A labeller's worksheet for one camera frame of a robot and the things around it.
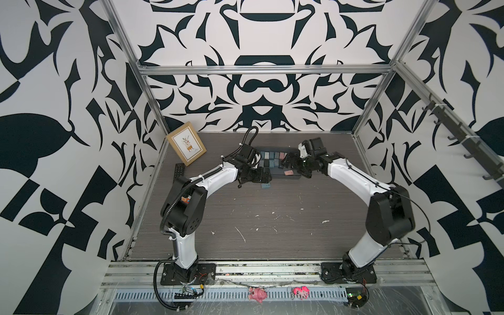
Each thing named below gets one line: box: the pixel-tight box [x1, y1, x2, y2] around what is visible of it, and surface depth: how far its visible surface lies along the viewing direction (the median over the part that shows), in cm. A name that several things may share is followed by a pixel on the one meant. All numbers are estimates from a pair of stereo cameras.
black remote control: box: [173, 162, 185, 180], surface depth 104 cm
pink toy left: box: [248, 286, 268, 304], surface depth 70 cm
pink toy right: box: [292, 285, 310, 300], surface depth 72 cm
